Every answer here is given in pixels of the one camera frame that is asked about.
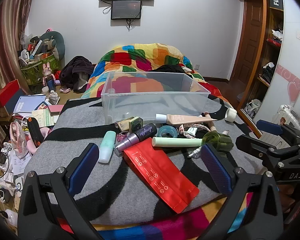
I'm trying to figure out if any grey neck pillow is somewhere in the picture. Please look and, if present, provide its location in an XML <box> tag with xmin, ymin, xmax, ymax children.
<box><xmin>39</xmin><ymin>31</ymin><xmax>65</xmax><ymax>60</ymax></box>

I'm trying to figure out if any white tape roll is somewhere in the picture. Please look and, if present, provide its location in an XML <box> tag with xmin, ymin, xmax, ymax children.
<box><xmin>225</xmin><ymin>107</ymin><xmax>237</xmax><ymax>123</ymax></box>

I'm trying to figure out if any grey and black blanket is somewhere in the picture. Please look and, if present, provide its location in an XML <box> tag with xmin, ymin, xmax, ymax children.
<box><xmin>24</xmin><ymin>90</ymin><xmax>265</xmax><ymax>228</ymax></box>

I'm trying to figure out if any person's right hand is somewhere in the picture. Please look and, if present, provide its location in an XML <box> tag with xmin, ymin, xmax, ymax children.
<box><xmin>277</xmin><ymin>186</ymin><xmax>300</xmax><ymax>220</ymax></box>

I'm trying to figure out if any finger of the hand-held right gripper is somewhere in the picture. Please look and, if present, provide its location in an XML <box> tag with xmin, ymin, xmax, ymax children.
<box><xmin>256</xmin><ymin>119</ymin><xmax>300</xmax><ymax>147</ymax></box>
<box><xmin>236</xmin><ymin>134</ymin><xmax>283</xmax><ymax>161</ymax></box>

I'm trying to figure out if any rainbow fleece blanket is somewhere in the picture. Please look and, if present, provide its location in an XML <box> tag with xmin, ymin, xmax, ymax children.
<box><xmin>57</xmin><ymin>195</ymin><xmax>255</xmax><ymax>240</ymax></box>

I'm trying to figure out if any white looped cable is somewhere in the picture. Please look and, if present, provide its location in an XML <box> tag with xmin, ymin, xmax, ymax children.
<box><xmin>102</xmin><ymin>1</ymin><xmax>113</xmax><ymax>15</ymax></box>

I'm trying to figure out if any teal tape ring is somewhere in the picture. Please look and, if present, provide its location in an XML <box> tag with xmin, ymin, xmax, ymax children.
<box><xmin>157</xmin><ymin>125</ymin><xmax>178</xmax><ymax>138</ymax></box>

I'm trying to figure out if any dark green spray bottle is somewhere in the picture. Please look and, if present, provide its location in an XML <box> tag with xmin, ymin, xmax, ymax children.
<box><xmin>201</xmin><ymin>131</ymin><xmax>234</xmax><ymax>153</ymax></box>

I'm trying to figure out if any mint green bottle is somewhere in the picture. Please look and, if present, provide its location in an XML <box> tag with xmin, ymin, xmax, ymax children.
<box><xmin>98</xmin><ymin>131</ymin><xmax>116</xmax><ymax>164</ymax></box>

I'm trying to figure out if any colourful patchwork quilt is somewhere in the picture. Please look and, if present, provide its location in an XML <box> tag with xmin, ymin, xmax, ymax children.
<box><xmin>81</xmin><ymin>42</ymin><xmax>218</xmax><ymax>99</ymax></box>

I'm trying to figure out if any pink rabbit toy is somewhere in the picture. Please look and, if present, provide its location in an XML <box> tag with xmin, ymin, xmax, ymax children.
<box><xmin>42</xmin><ymin>63</ymin><xmax>56</xmax><ymax>89</ymax></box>

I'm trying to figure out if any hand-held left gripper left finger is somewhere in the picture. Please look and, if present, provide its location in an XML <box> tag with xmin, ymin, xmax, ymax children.
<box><xmin>17</xmin><ymin>143</ymin><xmax>103</xmax><ymax>240</ymax></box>

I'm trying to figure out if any white pen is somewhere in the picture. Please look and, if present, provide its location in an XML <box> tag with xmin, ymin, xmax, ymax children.
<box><xmin>187</xmin><ymin>148</ymin><xmax>203</xmax><ymax>159</ymax></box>

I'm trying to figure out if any dark clothes pile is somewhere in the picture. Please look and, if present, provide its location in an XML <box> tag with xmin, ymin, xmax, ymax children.
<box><xmin>59</xmin><ymin>56</ymin><xmax>94</xmax><ymax>92</ymax></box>

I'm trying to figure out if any green storage bag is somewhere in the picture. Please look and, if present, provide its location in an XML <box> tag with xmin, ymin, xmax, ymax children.
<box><xmin>20</xmin><ymin>52</ymin><xmax>62</xmax><ymax>85</ymax></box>

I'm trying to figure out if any tan small case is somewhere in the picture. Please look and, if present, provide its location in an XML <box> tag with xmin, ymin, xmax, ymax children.
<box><xmin>115</xmin><ymin>119</ymin><xmax>130</xmax><ymax>132</ymax></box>

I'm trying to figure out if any green and white box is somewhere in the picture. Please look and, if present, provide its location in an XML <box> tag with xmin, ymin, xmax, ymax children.
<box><xmin>31</xmin><ymin>109</ymin><xmax>57</xmax><ymax>128</ymax></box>

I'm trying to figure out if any red box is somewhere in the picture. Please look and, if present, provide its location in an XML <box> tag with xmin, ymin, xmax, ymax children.
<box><xmin>0</xmin><ymin>79</ymin><xmax>22</xmax><ymax>108</ymax></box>

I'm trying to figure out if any black and orange tool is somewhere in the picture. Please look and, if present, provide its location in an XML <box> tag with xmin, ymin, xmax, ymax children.
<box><xmin>27</xmin><ymin>117</ymin><xmax>44</xmax><ymax>148</ymax></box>

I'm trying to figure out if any pastel braided rope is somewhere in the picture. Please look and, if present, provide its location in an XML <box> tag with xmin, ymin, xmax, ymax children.
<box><xmin>179</xmin><ymin>124</ymin><xmax>212</xmax><ymax>139</ymax></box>

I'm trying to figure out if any red foil pouch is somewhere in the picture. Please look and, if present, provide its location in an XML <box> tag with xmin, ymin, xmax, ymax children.
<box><xmin>122</xmin><ymin>144</ymin><xmax>200</xmax><ymax>214</ymax></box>

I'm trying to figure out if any pink striped curtain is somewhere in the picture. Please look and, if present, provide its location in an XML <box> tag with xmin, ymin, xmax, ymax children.
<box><xmin>0</xmin><ymin>0</ymin><xmax>40</xmax><ymax>120</ymax></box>

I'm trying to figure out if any wooden wardrobe shelf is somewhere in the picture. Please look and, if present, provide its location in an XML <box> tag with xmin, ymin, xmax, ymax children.
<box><xmin>236</xmin><ymin>0</ymin><xmax>285</xmax><ymax>130</ymax></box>

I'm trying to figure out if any brown wooden door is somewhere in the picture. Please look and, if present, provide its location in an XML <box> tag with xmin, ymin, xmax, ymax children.
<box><xmin>230</xmin><ymin>0</ymin><xmax>263</xmax><ymax>80</ymax></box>

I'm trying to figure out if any blue book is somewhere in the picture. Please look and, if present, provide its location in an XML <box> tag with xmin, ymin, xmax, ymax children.
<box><xmin>13</xmin><ymin>95</ymin><xmax>47</xmax><ymax>113</ymax></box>

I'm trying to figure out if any pink transparent bag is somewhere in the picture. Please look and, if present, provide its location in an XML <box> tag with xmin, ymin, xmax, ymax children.
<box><xmin>10</xmin><ymin>122</ymin><xmax>28</xmax><ymax>153</ymax></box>

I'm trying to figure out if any light green tube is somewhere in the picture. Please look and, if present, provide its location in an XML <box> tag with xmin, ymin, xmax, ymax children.
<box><xmin>152</xmin><ymin>136</ymin><xmax>203</xmax><ymax>148</ymax></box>

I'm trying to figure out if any black garment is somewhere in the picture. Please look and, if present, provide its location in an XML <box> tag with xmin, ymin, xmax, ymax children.
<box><xmin>155</xmin><ymin>64</ymin><xmax>193</xmax><ymax>74</ymax></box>

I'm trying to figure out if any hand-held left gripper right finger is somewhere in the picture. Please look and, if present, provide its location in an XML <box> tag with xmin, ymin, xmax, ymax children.
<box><xmin>201</xmin><ymin>144</ymin><xmax>284</xmax><ymax>240</ymax></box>

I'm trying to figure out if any purple spray bottle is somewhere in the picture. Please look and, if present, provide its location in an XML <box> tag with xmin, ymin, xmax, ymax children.
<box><xmin>114</xmin><ymin>123</ymin><xmax>157</xmax><ymax>157</ymax></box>

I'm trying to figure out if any black printed box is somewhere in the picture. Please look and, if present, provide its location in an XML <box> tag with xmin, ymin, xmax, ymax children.
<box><xmin>267</xmin><ymin>0</ymin><xmax>284</xmax><ymax>12</ymax></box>

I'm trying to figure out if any beige stick with brown cap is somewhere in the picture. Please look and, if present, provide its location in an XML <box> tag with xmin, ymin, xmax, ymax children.
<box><xmin>202</xmin><ymin>112</ymin><xmax>217</xmax><ymax>132</ymax></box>

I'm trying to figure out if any small wall monitor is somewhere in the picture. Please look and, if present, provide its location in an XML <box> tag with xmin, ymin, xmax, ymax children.
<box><xmin>111</xmin><ymin>0</ymin><xmax>142</xmax><ymax>20</ymax></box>

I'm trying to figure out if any sliding door with pink hearts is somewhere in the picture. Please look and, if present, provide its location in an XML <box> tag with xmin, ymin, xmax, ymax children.
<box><xmin>252</xmin><ymin>0</ymin><xmax>300</xmax><ymax>135</ymax></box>

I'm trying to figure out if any beige cosmetic tube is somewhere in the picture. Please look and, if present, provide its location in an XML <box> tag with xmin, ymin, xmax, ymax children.
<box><xmin>156</xmin><ymin>113</ymin><xmax>218</xmax><ymax>126</ymax></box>

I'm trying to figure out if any clear plastic bin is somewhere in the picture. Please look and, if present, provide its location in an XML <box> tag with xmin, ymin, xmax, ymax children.
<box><xmin>101</xmin><ymin>71</ymin><xmax>211</xmax><ymax>125</ymax></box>

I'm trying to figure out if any dark green small case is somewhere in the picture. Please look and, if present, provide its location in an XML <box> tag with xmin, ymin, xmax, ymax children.
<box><xmin>129</xmin><ymin>117</ymin><xmax>143</xmax><ymax>134</ymax></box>

